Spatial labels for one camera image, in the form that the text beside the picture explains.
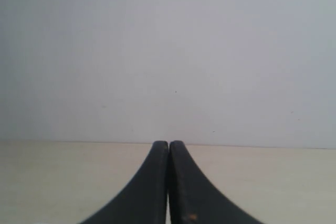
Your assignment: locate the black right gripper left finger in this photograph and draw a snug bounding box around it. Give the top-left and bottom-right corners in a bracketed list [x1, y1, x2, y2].
[83, 141, 168, 224]

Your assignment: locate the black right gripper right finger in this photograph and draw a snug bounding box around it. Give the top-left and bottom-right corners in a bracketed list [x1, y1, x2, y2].
[169, 141, 260, 224]

